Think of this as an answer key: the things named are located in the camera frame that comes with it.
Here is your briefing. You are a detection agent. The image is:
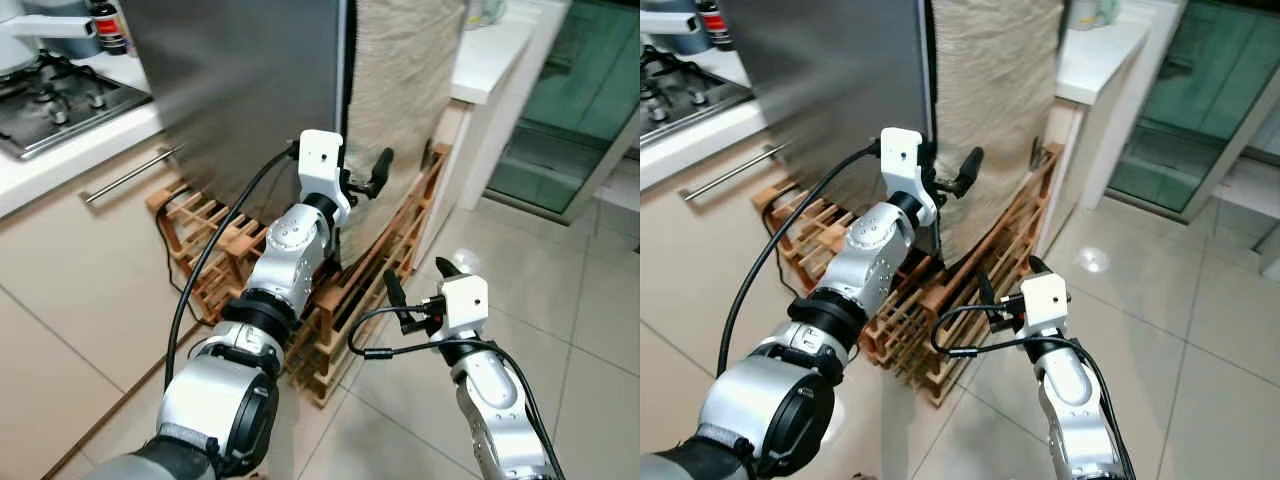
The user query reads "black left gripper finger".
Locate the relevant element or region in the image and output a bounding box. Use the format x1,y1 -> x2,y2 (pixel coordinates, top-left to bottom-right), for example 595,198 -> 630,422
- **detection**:
368,148 -> 395,198
958,147 -> 986,198

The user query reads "wooden wine rack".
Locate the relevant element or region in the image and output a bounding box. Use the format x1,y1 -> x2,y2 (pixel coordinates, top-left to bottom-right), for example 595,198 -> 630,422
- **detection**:
148,143 -> 453,409
752,143 -> 1063,406

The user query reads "white side counter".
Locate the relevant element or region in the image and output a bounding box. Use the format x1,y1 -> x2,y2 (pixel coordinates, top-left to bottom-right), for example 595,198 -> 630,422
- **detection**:
1040,0 -> 1186,211
430,0 -> 573,211

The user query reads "grey steel tall appliance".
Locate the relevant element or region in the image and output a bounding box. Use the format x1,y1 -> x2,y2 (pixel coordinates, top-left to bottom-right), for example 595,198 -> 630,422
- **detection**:
120,0 -> 351,226
715,0 -> 936,216

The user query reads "green glass door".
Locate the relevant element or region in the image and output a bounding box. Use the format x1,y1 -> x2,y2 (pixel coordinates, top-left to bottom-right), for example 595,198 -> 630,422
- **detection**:
1105,0 -> 1280,221
485,0 -> 641,216

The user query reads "cream kitchen base cabinet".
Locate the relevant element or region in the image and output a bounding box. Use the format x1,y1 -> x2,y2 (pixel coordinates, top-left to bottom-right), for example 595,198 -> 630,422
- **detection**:
0,95 -> 216,480
640,95 -> 801,441

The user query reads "steel gas stove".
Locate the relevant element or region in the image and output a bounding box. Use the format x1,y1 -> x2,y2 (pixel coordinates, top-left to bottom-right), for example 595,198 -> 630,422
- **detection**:
640,45 -> 756,146
0,50 -> 153,161

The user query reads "dark bottle with red label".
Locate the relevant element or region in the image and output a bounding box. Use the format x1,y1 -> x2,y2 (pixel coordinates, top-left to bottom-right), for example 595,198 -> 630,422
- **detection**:
697,0 -> 733,53
88,0 -> 129,57

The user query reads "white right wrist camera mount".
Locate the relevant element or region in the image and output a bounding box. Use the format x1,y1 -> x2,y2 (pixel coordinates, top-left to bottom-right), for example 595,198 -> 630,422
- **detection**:
440,275 -> 490,339
1020,272 -> 1069,336

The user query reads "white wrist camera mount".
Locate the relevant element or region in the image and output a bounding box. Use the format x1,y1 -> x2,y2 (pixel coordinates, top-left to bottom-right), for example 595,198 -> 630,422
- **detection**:
440,275 -> 490,339
880,127 -> 939,227
298,130 -> 353,229
1020,272 -> 1069,336

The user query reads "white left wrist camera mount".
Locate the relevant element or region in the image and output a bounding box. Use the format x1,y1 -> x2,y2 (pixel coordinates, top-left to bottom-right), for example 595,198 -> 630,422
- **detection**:
298,130 -> 353,229
880,127 -> 939,227

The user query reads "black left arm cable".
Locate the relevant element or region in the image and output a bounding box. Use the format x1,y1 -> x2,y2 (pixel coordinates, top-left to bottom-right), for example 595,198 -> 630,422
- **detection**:
165,148 -> 301,391
716,143 -> 883,376

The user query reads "thin black power cord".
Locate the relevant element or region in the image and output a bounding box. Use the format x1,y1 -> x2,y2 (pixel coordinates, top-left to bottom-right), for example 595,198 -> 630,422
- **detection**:
153,185 -> 216,326
770,185 -> 803,263

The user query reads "steel bar drawer handle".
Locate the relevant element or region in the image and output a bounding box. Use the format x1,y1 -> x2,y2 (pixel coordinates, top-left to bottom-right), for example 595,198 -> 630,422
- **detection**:
683,143 -> 791,203
80,145 -> 186,206

